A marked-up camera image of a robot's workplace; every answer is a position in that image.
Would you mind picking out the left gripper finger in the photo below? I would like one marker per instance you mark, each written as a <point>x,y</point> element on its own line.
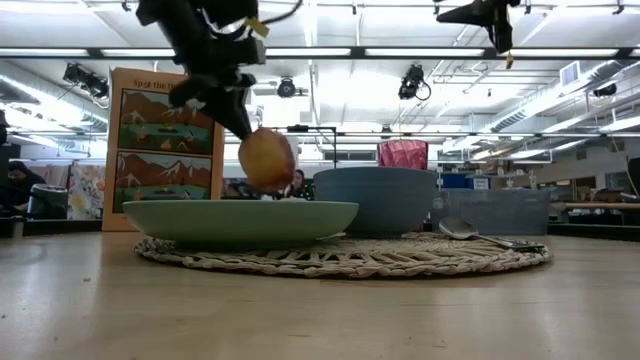
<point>227,107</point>
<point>190,92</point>

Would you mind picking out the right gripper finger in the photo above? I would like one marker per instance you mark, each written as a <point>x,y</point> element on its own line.
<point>470,14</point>

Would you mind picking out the orange cereal box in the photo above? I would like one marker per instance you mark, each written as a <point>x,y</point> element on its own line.
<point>160,150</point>

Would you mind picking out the red yellow apple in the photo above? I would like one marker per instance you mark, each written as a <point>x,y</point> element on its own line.
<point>267,160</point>

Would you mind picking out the green plate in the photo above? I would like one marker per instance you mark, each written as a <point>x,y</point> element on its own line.
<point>240,220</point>

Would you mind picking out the red plastic cup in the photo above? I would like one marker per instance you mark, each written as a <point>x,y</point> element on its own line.
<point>402,154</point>

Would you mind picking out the blue bowl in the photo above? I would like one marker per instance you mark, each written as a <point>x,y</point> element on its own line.
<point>380,200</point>

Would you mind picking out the metal spoon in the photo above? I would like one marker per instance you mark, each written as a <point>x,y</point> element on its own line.
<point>457,227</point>

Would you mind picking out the round black ceiling fixture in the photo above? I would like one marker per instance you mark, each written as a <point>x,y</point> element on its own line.
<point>286,88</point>

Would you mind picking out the person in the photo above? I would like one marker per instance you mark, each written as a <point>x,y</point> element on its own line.
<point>20,180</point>
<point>301,179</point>

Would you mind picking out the black light bar beam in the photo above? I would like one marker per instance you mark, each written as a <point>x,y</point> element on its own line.
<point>357,52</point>

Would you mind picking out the floral cloth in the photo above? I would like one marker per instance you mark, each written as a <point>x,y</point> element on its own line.
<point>87,190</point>

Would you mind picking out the black trash can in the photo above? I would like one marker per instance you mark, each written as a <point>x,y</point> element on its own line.
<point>47,200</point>

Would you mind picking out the grey plastic bin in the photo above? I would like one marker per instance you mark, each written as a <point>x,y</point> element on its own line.
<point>500,210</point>

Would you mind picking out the round woven straw placemat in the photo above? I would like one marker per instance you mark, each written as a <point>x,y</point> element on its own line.
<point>350,260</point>

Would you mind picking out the black metal frame stand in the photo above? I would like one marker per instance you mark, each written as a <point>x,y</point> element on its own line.
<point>310,128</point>

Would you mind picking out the black ceiling camera cluster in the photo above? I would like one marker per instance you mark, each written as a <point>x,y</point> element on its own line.
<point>85,80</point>

